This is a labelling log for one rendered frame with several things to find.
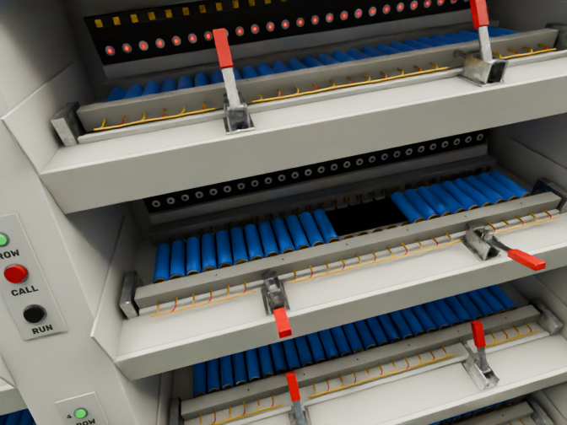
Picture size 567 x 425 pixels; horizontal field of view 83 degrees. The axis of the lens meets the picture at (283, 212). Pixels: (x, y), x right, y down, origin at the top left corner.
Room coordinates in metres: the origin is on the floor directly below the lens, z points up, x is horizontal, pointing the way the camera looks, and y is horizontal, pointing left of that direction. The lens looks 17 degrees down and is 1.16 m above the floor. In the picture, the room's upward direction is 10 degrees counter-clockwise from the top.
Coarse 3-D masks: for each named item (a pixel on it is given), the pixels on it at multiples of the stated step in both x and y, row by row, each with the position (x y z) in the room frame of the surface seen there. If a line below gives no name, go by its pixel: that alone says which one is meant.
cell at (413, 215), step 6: (396, 192) 0.46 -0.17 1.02; (396, 198) 0.45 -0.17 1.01; (402, 198) 0.44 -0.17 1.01; (396, 204) 0.45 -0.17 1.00; (402, 204) 0.44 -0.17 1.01; (408, 204) 0.43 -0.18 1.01; (402, 210) 0.43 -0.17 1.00; (408, 210) 0.42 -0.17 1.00; (414, 210) 0.42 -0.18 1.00; (408, 216) 0.42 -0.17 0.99; (414, 216) 0.41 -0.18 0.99; (420, 216) 0.40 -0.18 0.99; (414, 222) 0.41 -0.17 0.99
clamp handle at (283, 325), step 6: (270, 288) 0.31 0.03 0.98; (276, 288) 0.32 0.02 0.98; (270, 294) 0.32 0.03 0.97; (276, 294) 0.31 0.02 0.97; (276, 300) 0.30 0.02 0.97; (276, 306) 0.29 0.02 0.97; (282, 306) 0.29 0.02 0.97; (276, 312) 0.28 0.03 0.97; (282, 312) 0.28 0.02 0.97; (276, 318) 0.27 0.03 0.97; (282, 318) 0.27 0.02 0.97; (276, 324) 0.26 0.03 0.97; (282, 324) 0.26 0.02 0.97; (288, 324) 0.26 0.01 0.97; (282, 330) 0.25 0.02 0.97; (288, 330) 0.25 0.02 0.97; (282, 336) 0.25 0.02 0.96
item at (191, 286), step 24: (552, 192) 0.41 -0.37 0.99; (456, 216) 0.39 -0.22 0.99; (480, 216) 0.38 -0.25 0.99; (504, 216) 0.39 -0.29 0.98; (360, 240) 0.37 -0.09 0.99; (384, 240) 0.37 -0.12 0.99; (408, 240) 0.38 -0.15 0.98; (240, 264) 0.36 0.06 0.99; (264, 264) 0.36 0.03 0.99; (288, 264) 0.35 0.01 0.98; (312, 264) 0.36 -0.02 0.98; (144, 288) 0.34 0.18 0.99; (168, 288) 0.34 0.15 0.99; (192, 288) 0.34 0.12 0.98; (216, 288) 0.35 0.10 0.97; (168, 312) 0.32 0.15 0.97
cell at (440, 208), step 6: (420, 192) 0.46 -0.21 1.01; (426, 192) 0.45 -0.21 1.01; (426, 198) 0.44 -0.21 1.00; (432, 198) 0.44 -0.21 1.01; (432, 204) 0.43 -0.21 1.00; (438, 204) 0.42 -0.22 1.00; (444, 204) 0.42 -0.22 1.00; (438, 210) 0.42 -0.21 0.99; (444, 210) 0.41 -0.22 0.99; (450, 210) 0.41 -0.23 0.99
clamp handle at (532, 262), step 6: (486, 234) 0.35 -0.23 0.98; (492, 234) 0.35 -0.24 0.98; (486, 240) 0.35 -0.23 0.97; (492, 240) 0.35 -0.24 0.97; (492, 246) 0.34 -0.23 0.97; (498, 246) 0.33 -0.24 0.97; (504, 246) 0.33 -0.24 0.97; (504, 252) 0.32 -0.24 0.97; (510, 252) 0.31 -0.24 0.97; (516, 252) 0.31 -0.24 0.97; (522, 252) 0.31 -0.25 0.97; (510, 258) 0.31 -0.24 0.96; (516, 258) 0.30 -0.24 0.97; (522, 258) 0.30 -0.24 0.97; (528, 258) 0.29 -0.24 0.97; (534, 258) 0.29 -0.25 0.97; (522, 264) 0.30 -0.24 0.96; (528, 264) 0.29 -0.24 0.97; (534, 264) 0.28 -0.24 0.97; (540, 264) 0.28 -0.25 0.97; (534, 270) 0.28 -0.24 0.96
